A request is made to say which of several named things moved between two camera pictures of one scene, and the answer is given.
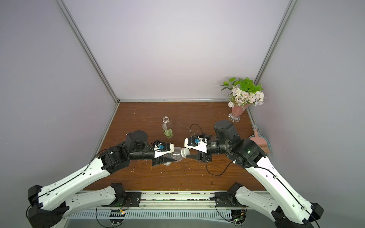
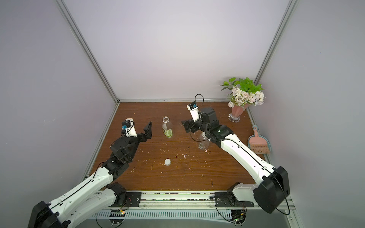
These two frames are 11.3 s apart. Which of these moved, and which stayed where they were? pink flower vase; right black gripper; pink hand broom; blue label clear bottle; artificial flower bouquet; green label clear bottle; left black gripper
Moved: blue label clear bottle; right black gripper; left black gripper
Stayed: green label clear bottle; pink hand broom; artificial flower bouquet; pink flower vase
